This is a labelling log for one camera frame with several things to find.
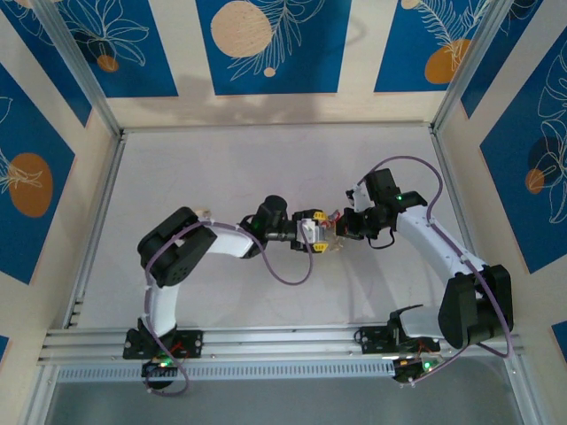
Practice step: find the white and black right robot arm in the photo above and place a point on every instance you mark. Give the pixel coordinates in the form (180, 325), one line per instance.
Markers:
(425, 239)

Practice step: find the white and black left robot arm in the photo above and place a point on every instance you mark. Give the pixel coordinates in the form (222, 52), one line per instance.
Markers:
(164, 305)

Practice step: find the small clear plastic bag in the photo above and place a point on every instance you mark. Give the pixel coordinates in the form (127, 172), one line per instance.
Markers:
(335, 242)

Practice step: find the aluminium frame post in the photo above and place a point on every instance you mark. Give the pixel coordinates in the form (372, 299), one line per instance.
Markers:
(40, 398)
(76, 57)
(474, 57)
(522, 394)

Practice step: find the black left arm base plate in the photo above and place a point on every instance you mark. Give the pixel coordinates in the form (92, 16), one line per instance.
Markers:
(195, 343)

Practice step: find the red plastic key tag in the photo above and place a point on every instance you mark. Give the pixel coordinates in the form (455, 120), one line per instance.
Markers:
(335, 214)

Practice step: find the long aluminium mounting rail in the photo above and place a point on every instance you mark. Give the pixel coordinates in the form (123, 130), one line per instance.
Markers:
(274, 341)

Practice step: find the aluminium table edge rail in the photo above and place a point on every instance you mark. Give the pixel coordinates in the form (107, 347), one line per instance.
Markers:
(274, 127)
(98, 230)
(449, 177)

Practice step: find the grey metal sheet panel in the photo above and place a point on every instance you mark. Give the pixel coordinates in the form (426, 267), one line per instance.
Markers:
(283, 405)

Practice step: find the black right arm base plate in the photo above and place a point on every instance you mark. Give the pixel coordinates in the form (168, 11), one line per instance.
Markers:
(370, 338)

